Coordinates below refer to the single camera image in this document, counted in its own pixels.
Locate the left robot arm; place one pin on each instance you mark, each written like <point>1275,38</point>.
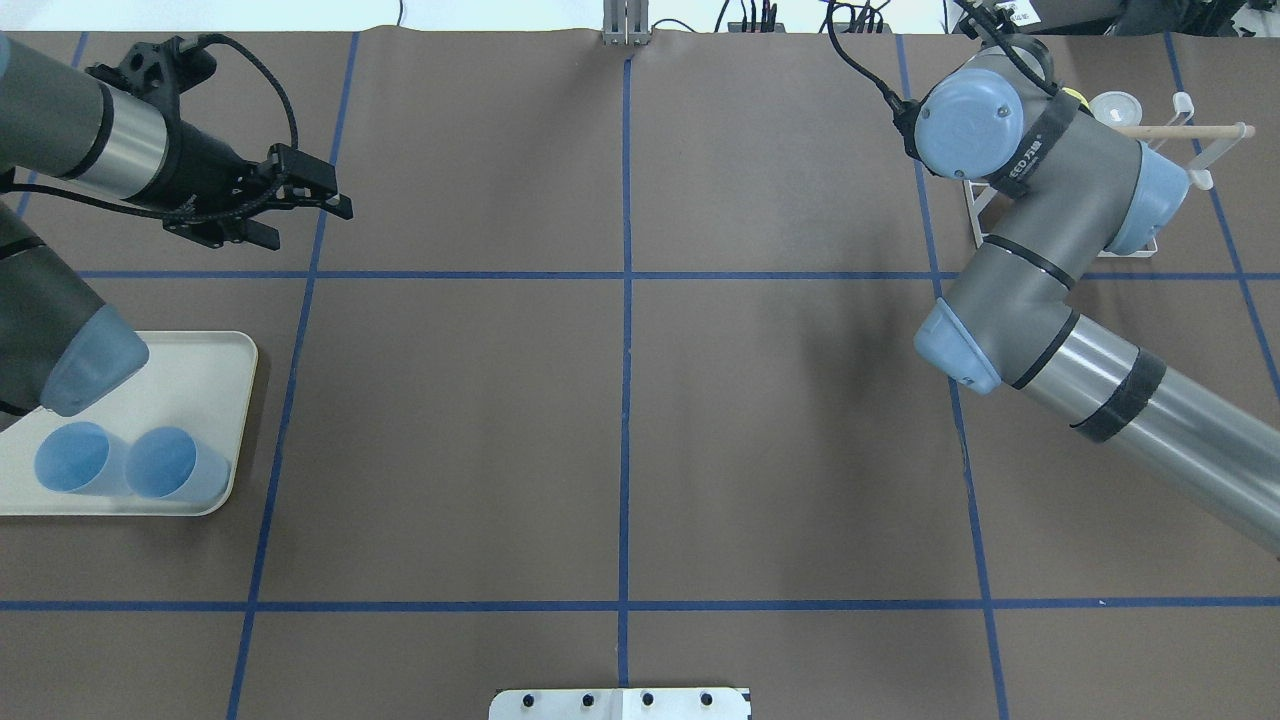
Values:
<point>64,347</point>

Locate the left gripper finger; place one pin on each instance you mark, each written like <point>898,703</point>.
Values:
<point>301,180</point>
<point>218,232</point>

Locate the cream plastic tray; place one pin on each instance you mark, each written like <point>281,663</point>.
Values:
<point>198,381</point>

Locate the blue plastic cup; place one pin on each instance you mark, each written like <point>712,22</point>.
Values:
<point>169,464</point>
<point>82,458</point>

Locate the white wire cup rack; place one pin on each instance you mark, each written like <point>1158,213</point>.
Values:
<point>986,206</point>

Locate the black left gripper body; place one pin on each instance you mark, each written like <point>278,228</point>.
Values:
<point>203,165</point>

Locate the grey metal bracket corner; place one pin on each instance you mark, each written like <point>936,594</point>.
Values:
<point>626,23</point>

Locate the yellow plastic cup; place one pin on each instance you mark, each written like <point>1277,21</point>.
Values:
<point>1080,99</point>

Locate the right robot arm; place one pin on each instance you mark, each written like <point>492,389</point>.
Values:
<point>1077,188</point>

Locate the grey plastic cup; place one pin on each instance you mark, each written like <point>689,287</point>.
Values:
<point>1117,109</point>

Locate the white camera mast base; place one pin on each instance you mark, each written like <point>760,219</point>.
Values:
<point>623,703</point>

